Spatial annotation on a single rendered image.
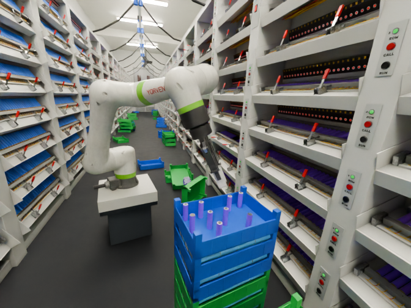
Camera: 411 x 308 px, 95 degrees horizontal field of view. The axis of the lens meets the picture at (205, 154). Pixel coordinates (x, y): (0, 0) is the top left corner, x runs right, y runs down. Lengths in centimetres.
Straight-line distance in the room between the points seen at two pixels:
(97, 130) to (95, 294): 76
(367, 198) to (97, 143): 108
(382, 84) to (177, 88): 55
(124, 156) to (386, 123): 113
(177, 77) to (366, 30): 55
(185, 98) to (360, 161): 55
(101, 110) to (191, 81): 48
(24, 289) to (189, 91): 119
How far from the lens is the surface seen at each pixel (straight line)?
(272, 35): 128
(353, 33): 80
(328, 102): 79
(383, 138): 68
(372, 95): 71
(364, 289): 87
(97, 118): 99
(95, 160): 112
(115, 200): 117
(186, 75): 61
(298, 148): 87
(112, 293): 118
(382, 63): 70
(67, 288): 128
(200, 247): 56
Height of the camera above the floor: 90
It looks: 17 degrees down
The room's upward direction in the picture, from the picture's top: 3 degrees clockwise
